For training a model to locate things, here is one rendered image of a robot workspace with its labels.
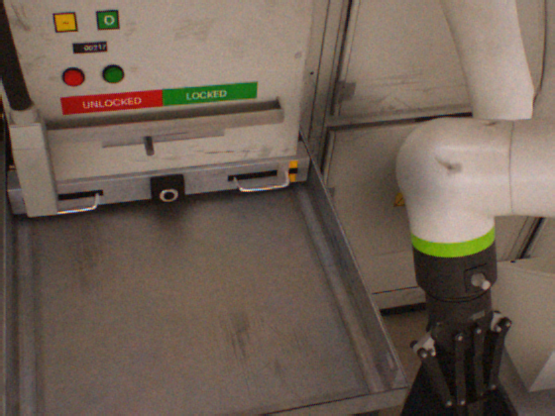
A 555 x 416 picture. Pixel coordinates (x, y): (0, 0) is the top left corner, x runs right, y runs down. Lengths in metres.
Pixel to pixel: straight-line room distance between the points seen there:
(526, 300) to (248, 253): 0.48
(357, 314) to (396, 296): 0.99
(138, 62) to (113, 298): 0.39
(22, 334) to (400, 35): 0.91
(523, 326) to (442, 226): 0.56
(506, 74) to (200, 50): 0.48
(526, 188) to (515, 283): 0.59
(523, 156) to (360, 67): 0.83
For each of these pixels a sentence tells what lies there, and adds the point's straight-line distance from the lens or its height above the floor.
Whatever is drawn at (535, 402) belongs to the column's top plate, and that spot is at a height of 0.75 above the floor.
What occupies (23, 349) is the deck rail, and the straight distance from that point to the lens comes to 1.20.
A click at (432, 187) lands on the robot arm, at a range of 0.77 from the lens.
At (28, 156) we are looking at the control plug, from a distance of 1.14.
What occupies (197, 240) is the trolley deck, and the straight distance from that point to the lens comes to 1.31.
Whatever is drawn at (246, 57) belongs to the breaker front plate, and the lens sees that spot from 1.21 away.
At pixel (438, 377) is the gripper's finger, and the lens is 0.92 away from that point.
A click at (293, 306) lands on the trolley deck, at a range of 1.23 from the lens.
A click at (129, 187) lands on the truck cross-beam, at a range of 1.33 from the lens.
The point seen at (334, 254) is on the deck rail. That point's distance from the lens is 1.31.
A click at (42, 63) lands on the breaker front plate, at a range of 1.17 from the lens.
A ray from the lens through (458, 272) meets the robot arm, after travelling 0.82.
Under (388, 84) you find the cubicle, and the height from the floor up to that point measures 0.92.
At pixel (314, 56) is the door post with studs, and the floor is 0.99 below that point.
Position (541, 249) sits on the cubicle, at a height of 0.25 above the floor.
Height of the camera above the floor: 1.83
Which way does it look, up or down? 46 degrees down
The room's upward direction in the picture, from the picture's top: 7 degrees clockwise
